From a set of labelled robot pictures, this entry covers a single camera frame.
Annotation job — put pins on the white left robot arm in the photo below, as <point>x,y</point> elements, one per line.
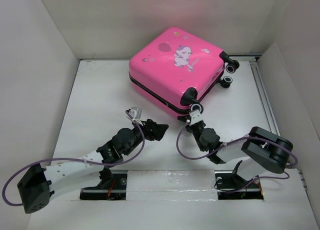
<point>40,185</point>

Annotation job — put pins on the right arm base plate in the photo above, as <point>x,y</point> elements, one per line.
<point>230,186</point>

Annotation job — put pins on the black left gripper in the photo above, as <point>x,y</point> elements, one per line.
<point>153,131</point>

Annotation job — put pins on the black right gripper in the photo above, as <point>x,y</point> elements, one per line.
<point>189,126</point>

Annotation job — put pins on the pink suitcase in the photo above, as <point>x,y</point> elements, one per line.
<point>178,69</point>

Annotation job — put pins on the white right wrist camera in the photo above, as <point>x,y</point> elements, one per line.
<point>195,117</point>

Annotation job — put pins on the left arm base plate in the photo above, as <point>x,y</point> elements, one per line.
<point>112,187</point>

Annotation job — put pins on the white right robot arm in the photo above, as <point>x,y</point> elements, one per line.
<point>258,152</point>

